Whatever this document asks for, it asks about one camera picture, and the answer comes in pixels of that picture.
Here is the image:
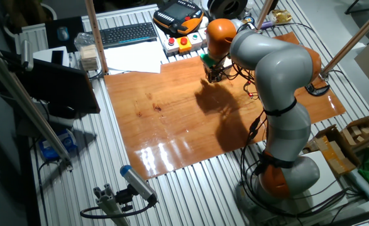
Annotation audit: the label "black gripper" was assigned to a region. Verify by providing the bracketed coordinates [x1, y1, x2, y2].
[205, 64, 228, 84]

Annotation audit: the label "green wrist adapter flange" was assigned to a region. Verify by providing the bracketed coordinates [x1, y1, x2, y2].
[200, 53, 218, 68]

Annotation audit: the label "grey box green button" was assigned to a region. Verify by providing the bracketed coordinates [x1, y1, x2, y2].
[187, 32, 204, 51]

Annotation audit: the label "grey box small red button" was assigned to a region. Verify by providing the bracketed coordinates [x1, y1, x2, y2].
[198, 28, 209, 48]

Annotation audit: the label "yellow box red button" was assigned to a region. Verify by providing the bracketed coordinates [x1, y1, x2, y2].
[175, 36, 193, 54]

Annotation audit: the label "orange wooden board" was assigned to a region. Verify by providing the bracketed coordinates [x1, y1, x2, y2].
[104, 31, 347, 180]

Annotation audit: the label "black filament spool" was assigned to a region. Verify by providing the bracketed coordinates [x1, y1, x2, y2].
[207, 0, 249, 20]

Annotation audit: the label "black orange teach pendant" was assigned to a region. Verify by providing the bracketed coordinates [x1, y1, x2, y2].
[153, 0, 205, 36]

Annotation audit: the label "white paper sheets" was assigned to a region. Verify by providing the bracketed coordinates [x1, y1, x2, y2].
[103, 40, 170, 75]

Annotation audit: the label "gold foil wrapper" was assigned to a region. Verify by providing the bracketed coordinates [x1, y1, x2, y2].
[270, 9, 294, 25]

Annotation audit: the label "black clamp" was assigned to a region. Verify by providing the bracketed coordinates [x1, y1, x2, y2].
[304, 77, 331, 97]

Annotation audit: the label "black computer keyboard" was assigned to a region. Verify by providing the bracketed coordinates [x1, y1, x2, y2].
[88, 21, 158, 50]

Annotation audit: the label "clear bag of wooden blocks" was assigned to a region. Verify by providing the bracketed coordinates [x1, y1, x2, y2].
[74, 32, 101, 72]

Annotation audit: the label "open cardboard box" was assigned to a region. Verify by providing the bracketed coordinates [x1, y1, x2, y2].
[331, 114, 369, 154]

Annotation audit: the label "tan taped cardboard box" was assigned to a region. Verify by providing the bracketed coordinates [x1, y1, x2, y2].
[302, 124, 361, 176]

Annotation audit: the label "black mouse pad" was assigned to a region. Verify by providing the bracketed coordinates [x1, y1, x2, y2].
[45, 16, 85, 53]

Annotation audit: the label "black flat monitor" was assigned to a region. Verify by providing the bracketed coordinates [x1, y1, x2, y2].
[0, 50, 101, 114]

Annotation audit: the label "grey computer mouse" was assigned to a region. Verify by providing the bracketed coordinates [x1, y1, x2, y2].
[57, 26, 70, 42]

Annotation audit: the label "aluminium profile stand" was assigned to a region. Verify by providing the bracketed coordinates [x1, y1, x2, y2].
[92, 183, 131, 226]

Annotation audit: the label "blue wipes packet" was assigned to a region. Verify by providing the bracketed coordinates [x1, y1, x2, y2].
[38, 128, 78, 161]

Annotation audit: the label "white flat box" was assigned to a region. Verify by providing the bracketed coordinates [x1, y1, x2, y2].
[33, 46, 70, 67]

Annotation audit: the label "white paper roll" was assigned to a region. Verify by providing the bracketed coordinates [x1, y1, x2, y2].
[344, 169, 369, 203]

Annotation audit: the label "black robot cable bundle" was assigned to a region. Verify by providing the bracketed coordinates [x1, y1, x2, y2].
[240, 21, 358, 220]

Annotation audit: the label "wooden frame pole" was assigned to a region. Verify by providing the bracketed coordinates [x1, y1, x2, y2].
[321, 2, 369, 78]
[255, 0, 275, 31]
[84, 0, 110, 75]

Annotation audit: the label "silver camera blue tip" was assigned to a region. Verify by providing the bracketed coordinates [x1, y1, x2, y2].
[120, 164, 158, 203]

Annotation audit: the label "black camera ball mount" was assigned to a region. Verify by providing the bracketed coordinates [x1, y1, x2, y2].
[114, 184, 136, 213]

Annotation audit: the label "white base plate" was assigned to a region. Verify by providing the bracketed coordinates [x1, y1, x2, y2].
[297, 150, 349, 208]

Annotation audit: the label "black camera cable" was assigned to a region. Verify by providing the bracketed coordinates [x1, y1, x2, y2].
[79, 200, 157, 220]

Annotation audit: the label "aluminium frame bar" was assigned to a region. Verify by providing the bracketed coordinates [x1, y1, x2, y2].
[0, 43, 74, 172]

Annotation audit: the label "silver depth camera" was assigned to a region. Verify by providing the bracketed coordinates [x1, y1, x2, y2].
[20, 40, 34, 72]

